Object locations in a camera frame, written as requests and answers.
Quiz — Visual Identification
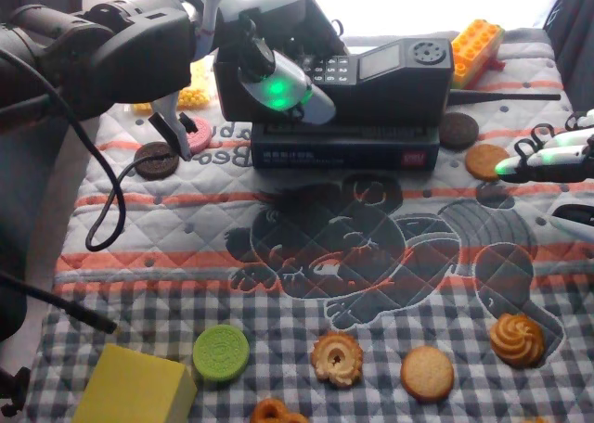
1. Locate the orange toy brick stack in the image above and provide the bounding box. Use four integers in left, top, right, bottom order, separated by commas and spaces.
450, 19, 506, 90

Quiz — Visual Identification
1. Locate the black cable with plug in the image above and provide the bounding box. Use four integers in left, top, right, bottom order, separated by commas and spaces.
0, 269, 118, 336

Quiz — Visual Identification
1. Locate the pretzel shaped cookie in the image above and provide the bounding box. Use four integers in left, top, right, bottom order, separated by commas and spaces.
250, 397, 310, 423

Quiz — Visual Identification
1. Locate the black fabric panel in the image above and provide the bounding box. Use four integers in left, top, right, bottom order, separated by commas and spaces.
539, 0, 594, 114

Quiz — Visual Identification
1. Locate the yellow foam block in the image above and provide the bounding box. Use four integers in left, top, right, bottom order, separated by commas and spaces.
70, 342, 199, 423

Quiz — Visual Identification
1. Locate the round tan biscuit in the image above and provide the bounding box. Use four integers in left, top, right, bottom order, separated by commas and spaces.
400, 345, 456, 403

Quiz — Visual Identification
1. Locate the grey bear print quilt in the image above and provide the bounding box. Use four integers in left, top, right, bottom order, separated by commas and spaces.
22, 26, 594, 423

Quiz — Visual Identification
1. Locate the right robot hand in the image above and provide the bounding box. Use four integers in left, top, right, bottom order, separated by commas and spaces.
494, 109, 594, 244

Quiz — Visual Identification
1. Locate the black looped cable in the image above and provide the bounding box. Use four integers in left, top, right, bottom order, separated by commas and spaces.
0, 49, 175, 252

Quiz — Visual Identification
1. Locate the black walkie-talkie radio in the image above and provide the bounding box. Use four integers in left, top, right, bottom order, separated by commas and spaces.
213, 36, 562, 128

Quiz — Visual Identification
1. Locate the black bracket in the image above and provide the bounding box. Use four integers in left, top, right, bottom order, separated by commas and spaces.
0, 365, 32, 418

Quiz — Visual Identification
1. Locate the yellow toy corn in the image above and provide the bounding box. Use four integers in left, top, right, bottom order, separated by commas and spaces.
132, 62, 217, 115

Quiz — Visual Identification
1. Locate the pink sandwich cookie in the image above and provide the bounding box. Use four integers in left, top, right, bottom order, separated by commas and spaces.
178, 115, 213, 154

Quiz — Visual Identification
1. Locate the green sandwich cookie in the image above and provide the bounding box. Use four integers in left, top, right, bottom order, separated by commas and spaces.
192, 324, 251, 383

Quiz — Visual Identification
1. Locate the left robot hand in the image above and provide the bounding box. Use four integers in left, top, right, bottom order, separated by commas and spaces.
213, 0, 350, 126

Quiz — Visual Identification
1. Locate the swirl butter cookie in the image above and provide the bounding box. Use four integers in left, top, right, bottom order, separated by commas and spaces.
489, 313, 547, 367

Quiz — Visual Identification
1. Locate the tan round cracker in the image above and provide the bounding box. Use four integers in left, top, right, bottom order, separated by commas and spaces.
465, 143, 510, 182

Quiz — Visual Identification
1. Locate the ring shaped butter cookie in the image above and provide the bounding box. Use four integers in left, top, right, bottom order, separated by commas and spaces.
310, 330, 365, 388

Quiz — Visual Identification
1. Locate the dark chocolate sandwich cookie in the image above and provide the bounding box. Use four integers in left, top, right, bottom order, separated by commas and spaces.
438, 111, 480, 150

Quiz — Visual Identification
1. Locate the dark blue box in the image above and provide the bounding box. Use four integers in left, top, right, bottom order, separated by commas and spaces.
250, 122, 441, 172

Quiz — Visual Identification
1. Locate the brown chocolate sandwich cookie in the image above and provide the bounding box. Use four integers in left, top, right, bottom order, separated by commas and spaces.
134, 141, 180, 180

